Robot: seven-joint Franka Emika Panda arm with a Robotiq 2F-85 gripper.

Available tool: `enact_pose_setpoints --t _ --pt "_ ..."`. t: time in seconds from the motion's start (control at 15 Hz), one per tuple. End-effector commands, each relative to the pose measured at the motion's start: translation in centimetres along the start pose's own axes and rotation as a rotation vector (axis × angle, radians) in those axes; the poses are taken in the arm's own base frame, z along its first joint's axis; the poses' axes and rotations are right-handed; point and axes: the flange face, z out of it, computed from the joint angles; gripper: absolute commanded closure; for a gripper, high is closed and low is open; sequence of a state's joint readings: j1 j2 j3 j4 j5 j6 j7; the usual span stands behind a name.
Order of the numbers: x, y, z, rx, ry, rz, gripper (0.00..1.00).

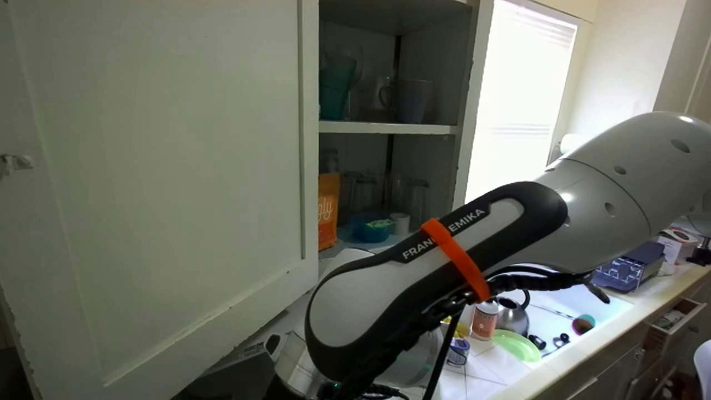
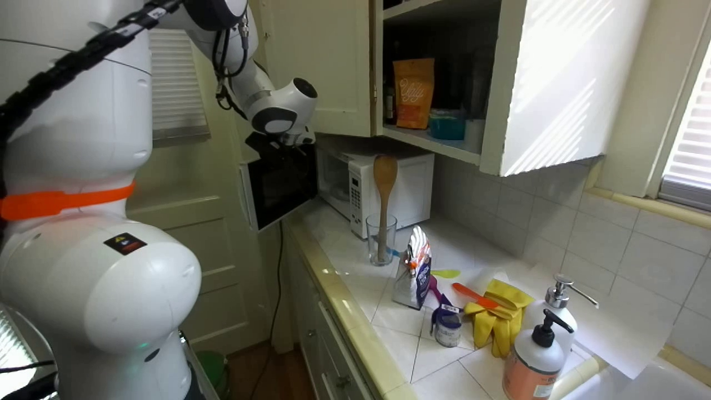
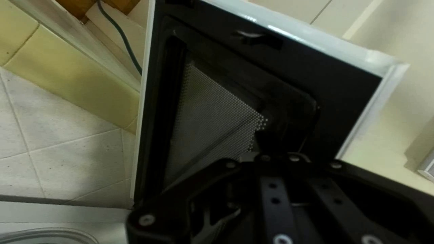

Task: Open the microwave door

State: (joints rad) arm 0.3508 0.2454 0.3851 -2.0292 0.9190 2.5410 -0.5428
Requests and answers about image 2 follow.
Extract white counter drawer cabinets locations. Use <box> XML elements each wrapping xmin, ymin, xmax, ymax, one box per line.
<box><xmin>283</xmin><ymin>233</ymin><xmax>389</xmax><ymax>400</ymax></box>

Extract black microwave power cable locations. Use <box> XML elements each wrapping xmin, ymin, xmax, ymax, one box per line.
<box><xmin>248</xmin><ymin>220</ymin><xmax>294</xmax><ymax>400</ymax></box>

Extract closed white cabinet door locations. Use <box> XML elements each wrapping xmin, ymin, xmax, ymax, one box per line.
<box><xmin>254</xmin><ymin>0</ymin><xmax>375</xmax><ymax>141</ymax></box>

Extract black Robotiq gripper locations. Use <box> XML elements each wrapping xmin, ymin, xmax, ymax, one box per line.
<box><xmin>277</xmin><ymin>125</ymin><xmax>320</xmax><ymax>152</ymax></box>

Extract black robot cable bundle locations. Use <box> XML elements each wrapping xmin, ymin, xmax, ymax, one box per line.
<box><xmin>0</xmin><ymin>0</ymin><xmax>185</xmax><ymax>145</ymax></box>

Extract chrome pump dispenser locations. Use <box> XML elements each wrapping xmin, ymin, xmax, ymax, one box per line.
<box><xmin>543</xmin><ymin>277</ymin><xmax>602</xmax><ymax>313</ymax></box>

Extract white microwave oven body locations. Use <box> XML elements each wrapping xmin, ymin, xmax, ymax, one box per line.
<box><xmin>315</xmin><ymin>145</ymin><xmax>438</xmax><ymax>243</ymax></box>

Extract orange handled brush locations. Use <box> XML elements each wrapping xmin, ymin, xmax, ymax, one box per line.
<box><xmin>452</xmin><ymin>280</ymin><xmax>516</xmax><ymax>321</ymax></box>

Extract orange box in cabinet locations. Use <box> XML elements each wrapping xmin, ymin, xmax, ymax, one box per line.
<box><xmin>389</xmin><ymin>55</ymin><xmax>438</xmax><ymax>133</ymax></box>

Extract open white cabinet door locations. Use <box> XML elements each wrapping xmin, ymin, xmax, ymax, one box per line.
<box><xmin>480</xmin><ymin>0</ymin><xmax>653</xmax><ymax>177</ymax></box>

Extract white appliance lid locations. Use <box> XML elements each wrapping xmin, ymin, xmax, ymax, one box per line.
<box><xmin>239</xmin><ymin>139</ymin><xmax>322</xmax><ymax>236</ymax></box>

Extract clear drinking glass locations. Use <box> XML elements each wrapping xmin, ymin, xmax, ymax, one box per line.
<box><xmin>365</xmin><ymin>214</ymin><xmax>402</xmax><ymax>270</ymax></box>

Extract green bin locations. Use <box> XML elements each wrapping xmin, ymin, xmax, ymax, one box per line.
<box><xmin>193</xmin><ymin>349</ymin><xmax>233</xmax><ymax>400</ymax></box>

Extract orange soap pump bottle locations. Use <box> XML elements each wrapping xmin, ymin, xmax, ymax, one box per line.
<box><xmin>502</xmin><ymin>307</ymin><xmax>579</xmax><ymax>400</ymax></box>

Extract white slatted window blind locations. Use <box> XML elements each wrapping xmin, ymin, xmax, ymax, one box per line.
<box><xmin>147</xmin><ymin>26</ymin><xmax>214</xmax><ymax>150</ymax></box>
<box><xmin>661</xmin><ymin>43</ymin><xmax>711</xmax><ymax>212</ymax></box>

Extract small lidded jar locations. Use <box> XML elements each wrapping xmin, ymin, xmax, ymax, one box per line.
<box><xmin>431</xmin><ymin>301</ymin><xmax>468</xmax><ymax>349</ymax></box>

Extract white panelled door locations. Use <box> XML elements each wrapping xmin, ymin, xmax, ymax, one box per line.
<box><xmin>125</xmin><ymin>139</ymin><xmax>281</xmax><ymax>360</ymax></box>

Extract wall cabinet with shelves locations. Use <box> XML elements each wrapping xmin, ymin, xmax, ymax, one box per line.
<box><xmin>372</xmin><ymin>0</ymin><xmax>506</xmax><ymax>169</ymax></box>

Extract cream roll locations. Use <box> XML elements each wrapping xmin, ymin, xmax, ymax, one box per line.
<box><xmin>549</xmin><ymin>355</ymin><xmax>611</xmax><ymax>400</ymax></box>

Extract white paper sheet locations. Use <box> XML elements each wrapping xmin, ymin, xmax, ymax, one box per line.
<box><xmin>565</xmin><ymin>292</ymin><xmax>674</xmax><ymax>383</ymax></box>

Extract orange strap on arm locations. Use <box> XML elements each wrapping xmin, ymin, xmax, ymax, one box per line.
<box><xmin>0</xmin><ymin>183</ymin><xmax>141</xmax><ymax>224</ymax></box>

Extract yellow rubber glove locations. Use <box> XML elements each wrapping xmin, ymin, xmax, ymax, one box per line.
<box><xmin>484</xmin><ymin>277</ymin><xmax>536</xmax><ymax>360</ymax></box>
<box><xmin>462</xmin><ymin>299</ymin><xmax>498</xmax><ymax>352</ymax></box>

